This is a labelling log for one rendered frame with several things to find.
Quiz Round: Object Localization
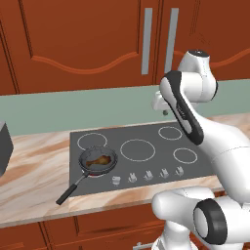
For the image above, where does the grey cupboard door handle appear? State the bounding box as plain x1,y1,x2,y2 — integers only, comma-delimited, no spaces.
141,7,153,76
164,7,180,74

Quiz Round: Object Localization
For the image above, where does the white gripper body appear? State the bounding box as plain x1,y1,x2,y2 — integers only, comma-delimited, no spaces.
150,90,171,112

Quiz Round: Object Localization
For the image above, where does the red-brown base cupboard door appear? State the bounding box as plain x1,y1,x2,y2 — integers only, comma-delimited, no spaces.
0,222,48,250

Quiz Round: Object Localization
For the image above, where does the dark grey hob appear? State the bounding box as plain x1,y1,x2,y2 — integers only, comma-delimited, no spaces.
68,121,227,198

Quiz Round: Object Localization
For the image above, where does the narrow red-brown cupboard door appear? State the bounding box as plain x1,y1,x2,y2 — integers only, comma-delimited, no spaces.
0,28,18,97

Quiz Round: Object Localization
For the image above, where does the red-brown drawer front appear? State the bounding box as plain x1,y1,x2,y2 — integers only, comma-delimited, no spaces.
40,203,167,241
48,224,168,250

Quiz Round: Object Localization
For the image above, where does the grey drawer handle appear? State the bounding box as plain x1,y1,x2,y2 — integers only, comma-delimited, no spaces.
136,241,155,250

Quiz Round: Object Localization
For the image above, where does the dark grey box appliance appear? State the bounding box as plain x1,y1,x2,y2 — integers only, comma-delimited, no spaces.
0,120,15,178

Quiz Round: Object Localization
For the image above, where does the brown chicken drumstick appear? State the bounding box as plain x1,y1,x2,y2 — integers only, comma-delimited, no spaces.
85,154,112,167

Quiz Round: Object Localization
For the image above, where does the black frying pan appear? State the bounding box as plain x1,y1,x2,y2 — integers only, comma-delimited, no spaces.
55,146,119,206

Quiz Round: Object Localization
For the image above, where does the wide red-brown cupboard door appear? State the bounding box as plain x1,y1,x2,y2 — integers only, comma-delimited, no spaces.
0,0,162,96

